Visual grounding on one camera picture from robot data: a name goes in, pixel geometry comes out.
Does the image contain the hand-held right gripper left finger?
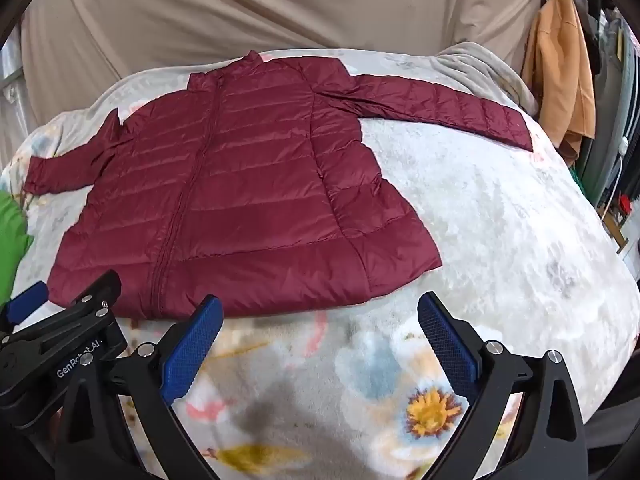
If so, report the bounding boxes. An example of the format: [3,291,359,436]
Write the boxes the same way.
[54,294,224,480]

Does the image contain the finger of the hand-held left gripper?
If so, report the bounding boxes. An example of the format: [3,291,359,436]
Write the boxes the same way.
[41,269,123,342]
[0,281,50,335]

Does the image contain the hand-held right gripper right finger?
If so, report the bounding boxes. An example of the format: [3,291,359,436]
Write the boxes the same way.
[417,291,589,480]

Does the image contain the maroon puffer jacket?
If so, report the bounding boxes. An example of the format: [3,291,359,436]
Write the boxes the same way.
[22,50,534,322]

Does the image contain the dark hanging clothes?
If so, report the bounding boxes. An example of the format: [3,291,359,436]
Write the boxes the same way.
[570,0,617,76]

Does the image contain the green cloth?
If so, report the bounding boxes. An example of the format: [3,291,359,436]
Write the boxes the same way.
[0,190,35,306]

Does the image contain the floral fleece blanket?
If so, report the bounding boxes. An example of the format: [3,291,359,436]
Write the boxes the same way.
[0,42,640,480]

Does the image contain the silver curtain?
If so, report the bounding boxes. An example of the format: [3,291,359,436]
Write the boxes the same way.
[0,30,31,171]

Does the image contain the orange hanging garment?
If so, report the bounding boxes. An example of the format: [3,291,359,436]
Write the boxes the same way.
[521,0,597,166]

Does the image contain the beige cloth backdrop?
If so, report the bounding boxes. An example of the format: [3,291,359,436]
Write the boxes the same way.
[20,0,551,126]

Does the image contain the white cable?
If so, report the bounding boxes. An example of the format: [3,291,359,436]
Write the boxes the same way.
[600,137,630,221]

